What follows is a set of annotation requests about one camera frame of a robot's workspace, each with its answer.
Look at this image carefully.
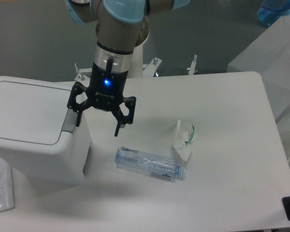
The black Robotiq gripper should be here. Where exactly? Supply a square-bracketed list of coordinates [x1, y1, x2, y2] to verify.
[67, 62, 137, 137]

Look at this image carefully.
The white push-lid trash can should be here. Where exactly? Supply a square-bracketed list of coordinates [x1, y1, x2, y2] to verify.
[0, 76, 91, 185]

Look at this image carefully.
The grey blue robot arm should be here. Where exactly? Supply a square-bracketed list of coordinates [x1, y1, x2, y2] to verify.
[65, 0, 189, 136]

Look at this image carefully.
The crushed clear plastic bottle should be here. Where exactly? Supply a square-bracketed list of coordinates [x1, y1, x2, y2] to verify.
[115, 147, 186, 181]

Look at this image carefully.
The crumpled white green wrapper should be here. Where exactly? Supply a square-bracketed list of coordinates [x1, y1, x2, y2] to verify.
[172, 119, 195, 161]

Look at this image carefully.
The metal clamp screw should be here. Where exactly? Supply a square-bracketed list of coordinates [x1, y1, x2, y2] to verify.
[187, 54, 198, 75]

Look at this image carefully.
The white laminated paper sheet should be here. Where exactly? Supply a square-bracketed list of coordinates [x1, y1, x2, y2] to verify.
[0, 158, 15, 212]

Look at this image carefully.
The translucent plastic storage box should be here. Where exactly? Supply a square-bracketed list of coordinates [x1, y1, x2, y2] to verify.
[227, 16, 290, 167]

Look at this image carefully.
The blue plastic bag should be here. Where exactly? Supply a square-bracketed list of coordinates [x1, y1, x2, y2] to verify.
[257, 0, 290, 28]

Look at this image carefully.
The white clamp bracket left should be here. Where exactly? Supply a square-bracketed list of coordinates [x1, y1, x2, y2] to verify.
[74, 63, 92, 81]

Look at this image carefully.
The white clamp bracket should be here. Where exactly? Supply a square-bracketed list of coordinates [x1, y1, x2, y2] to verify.
[74, 63, 92, 81]
[143, 57, 162, 77]

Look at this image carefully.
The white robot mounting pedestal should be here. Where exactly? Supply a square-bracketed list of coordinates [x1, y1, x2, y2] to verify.
[127, 44, 143, 79]

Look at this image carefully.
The white clamp bracket right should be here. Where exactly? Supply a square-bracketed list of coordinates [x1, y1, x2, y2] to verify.
[143, 57, 162, 77]

